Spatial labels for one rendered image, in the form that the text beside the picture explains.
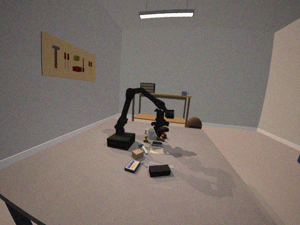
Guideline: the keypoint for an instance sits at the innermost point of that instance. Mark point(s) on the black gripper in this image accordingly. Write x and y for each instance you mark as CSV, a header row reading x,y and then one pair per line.
x,y
158,126

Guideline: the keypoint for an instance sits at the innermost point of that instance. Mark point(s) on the cream inspection card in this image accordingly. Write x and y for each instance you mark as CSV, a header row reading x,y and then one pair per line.
x,y
157,151

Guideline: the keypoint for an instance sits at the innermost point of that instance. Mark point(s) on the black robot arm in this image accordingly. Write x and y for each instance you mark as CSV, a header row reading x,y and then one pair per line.
x,y
119,127

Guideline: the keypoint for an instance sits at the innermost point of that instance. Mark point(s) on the small brown cardboard box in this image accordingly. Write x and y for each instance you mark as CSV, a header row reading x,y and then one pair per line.
x,y
137,154

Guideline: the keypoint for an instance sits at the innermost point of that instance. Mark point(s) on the grey mug with cream rim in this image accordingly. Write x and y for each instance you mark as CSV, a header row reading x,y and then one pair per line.
x,y
151,133

